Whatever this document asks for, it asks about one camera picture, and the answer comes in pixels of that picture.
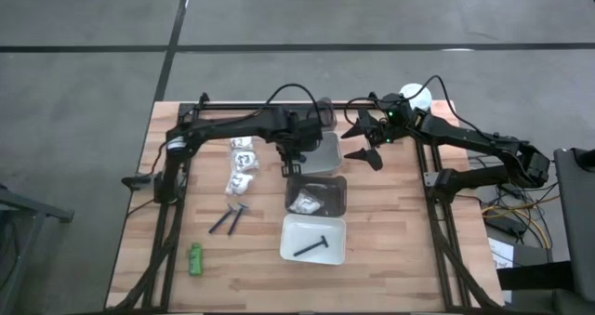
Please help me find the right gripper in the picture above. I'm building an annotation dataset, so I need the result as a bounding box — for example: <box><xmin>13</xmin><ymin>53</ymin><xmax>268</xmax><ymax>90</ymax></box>
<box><xmin>341</xmin><ymin>93</ymin><xmax>416</xmax><ymax>171</ymax></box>

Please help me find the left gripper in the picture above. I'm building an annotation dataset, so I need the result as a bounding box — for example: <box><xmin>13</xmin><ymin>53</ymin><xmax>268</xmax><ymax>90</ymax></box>
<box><xmin>277</xmin><ymin>133</ymin><xmax>324</xmax><ymax>177</ymax></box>

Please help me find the green shampoo bottle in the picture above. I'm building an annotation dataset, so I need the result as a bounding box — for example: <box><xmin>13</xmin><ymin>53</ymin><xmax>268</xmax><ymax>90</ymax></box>
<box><xmin>188</xmin><ymin>243</ymin><xmax>205</xmax><ymax>278</ymax></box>

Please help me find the light grey plastic bin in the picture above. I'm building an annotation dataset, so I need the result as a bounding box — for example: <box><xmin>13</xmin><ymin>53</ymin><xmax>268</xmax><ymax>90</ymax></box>
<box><xmin>297</xmin><ymin>131</ymin><xmax>344</xmax><ymax>177</ymax></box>

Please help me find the dark brown translucent bin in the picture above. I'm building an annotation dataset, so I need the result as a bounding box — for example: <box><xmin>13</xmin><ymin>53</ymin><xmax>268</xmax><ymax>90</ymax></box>
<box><xmin>284</xmin><ymin>174</ymin><xmax>349</xmax><ymax>217</ymax></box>

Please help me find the grey translucent bin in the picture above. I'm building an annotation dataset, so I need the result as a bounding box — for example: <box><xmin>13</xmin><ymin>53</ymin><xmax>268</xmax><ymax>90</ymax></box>
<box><xmin>318</xmin><ymin>97</ymin><xmax>338</xmax><ymax>130</ymax></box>

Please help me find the yellow canister white lid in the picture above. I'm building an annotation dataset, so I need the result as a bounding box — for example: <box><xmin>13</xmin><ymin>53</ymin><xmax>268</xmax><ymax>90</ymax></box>
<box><xmin>398</xmin><ymin>83</ymin><xmax>433</xmax><ymax>112</ymax></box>

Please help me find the white plastic bin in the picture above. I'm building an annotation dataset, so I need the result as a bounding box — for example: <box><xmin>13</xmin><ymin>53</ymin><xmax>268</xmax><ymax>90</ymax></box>
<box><xmin>279</xmin><ymin>213</ymin><xmax>348</xmax><ymax>266</ymax></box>

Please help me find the black power brick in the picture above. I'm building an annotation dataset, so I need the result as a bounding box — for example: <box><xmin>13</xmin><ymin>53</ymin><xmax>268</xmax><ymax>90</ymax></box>
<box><xmin>485</xmin><ymin>210</ymin><xmax>529</xmax><ymax>237</ymax></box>

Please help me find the white paper sheet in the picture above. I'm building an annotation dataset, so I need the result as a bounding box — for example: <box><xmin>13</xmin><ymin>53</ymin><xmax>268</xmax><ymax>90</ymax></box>
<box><xmin>487</xmin><ymin>237</ymin><xmax>515</xmax><ymax>269</ymax></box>

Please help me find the grey metal cart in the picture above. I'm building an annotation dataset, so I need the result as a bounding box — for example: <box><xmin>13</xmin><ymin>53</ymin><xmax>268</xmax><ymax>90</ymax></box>
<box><xmin>552</xmin><ymin>146</ymin><xmax>595</xmax><ymax>315</ymax></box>

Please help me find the grey metal stand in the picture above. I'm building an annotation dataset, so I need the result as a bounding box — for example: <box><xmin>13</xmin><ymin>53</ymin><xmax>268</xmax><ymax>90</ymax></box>
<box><xmin>0</xmin><ymin>182</ymin><xmax>75</xmax><ymax>315</ymax></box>

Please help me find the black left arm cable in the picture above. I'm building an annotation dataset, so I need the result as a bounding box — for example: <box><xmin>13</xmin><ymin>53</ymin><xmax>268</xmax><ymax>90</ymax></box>
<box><xmin>250</xmin><ymin>83</ymin><xmax>326</xmax><ymax>121</ymax></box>

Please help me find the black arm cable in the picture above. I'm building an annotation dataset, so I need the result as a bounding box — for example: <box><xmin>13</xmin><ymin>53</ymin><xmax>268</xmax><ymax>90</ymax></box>
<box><xmin>250</xmin><ymin>83</ymin><xmax>326</xmax><ymax>121</ymax></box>
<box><xmin>343</xmin><ymin>74</ymin><xmax>484</xmax><ymax>138</ymax></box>

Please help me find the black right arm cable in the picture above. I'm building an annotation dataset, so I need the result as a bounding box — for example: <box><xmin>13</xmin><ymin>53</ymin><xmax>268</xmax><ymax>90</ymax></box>
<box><xmin>343</xmin><ymin>74</ymin><xmax>484</xmax><ymax>138</ymax></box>

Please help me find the black aluminium table frame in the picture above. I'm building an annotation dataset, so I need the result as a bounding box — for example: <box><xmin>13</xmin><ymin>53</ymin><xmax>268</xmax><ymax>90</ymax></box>
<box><xmin>104</xmin><ymin>91</ymin><xmax>506</xmax><ymax>314</ymax></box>

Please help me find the yellow floor cable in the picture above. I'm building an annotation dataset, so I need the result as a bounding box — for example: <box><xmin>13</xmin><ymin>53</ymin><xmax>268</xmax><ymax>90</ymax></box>
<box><xmin>481</xmin><ymin>194</ymin><xmax>559</xmax><ymax>251</ymax></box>

